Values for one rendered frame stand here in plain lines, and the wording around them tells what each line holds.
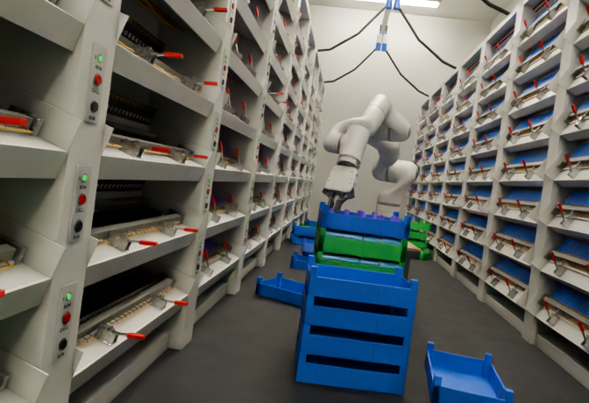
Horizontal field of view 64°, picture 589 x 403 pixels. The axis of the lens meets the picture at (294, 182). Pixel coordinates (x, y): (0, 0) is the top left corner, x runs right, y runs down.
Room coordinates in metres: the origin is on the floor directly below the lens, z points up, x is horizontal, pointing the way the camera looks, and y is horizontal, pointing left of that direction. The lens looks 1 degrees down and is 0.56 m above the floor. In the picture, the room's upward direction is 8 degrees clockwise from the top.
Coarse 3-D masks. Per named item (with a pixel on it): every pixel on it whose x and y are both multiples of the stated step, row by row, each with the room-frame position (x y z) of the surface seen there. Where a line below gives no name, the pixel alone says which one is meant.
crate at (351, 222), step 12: (324, 204) 1.59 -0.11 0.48; (324, 216) 1.59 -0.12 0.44; (336, 216) 1.59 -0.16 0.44; (348, 216) 1.59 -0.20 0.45; (360, 216) 1.59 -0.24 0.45; (408, 216) 1.59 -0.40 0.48; (324, 228) 1.59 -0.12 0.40; (336, 228) 1.59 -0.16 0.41; (348, 228) 1.59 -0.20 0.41; (360, 228) 1.59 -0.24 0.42; (372, 228) 1.59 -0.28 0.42; (384, 228) 1.59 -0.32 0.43; (396, 228) 1.59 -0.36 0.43; (408, 228) 1.59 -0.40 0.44
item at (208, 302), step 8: (272, 248) 3.42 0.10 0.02; (248, 264) 2.58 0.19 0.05; (208, 288) 1.95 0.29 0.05; (216, 288) 1.97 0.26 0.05; (224, 288) 2.05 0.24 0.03; (200, 296) 1.82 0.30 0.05; (208, 296) 1.83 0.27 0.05; (216, 296) 1.93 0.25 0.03; (200, 304) 1.71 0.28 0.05; (208, 304) 1.80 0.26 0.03; (200, 312) 1.71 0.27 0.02
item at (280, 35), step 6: (276, 24) 2.27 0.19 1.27; (282, 24) 2.37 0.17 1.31; (276, 30) 2.51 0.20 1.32; (282, 30) 2.42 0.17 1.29; (276, 36) 2.65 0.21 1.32; (282, 36) 2.48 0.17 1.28; (276, 42) 2.80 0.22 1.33; (282, 42) 2.72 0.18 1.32; (288, 42) 2.66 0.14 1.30; (288, 48) 2.72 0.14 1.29
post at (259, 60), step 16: (256, 0) 2.10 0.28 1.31; (272, 16) 2.09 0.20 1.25; (240, 48) 2.11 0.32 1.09; (256, 48) 2.10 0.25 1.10; (272, 48) 2.18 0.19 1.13; (256, 64) 2.10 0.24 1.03; (240, 80) 2.11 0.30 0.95; (240, 96) 2.10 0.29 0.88; (256, 96) 2.10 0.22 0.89; (256, 112) 2.10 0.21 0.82; (224, 128) 2.11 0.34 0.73; (224, 144) 2.11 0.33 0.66; (240, 144) 2.10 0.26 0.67; (256, 144) 2.11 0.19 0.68; (224, 192) 2.11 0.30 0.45; (240, 192) 2.10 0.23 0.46; (240, 240) 2.10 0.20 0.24; (240, 272) 2.15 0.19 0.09
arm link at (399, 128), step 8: (376, 96) 1.96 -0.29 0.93; (384, 96) 1.96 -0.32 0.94; (368, 104) 1.92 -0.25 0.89; (376, 104) 1.89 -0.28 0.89; (384, 104) 1.92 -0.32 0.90; (384, 112) 1.90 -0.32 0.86; (392, 112) 2.00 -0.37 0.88; (384, 120) 2.00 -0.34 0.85; (392, 120) 2.01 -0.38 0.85; (400, 120) 2.03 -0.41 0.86; (392, 128) 2.02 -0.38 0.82; (400, 128) 2.02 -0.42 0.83; (408, 128) 2.05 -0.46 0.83; (392, 136) 2.06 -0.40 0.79; (400, 136) 2.04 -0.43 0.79; (408, 136) 2.06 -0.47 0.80
